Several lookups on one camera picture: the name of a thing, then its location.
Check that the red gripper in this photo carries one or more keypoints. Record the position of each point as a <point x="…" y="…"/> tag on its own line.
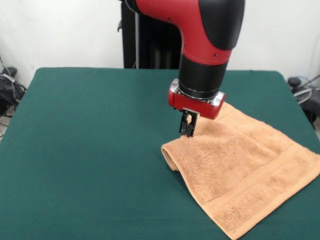
<point x="195" y="105"/>

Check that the orange terry towel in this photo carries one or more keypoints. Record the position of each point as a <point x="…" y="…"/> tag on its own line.
<point x="237" y="162"/>

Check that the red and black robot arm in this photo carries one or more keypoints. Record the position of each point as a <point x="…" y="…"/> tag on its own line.
<point x="200" y="30"/>

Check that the dark green table cloth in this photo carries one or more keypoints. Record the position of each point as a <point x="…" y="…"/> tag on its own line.
<point x="75" y="150"/>

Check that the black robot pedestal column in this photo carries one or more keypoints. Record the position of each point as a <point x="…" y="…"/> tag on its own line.
<point x="140" y="40"/>

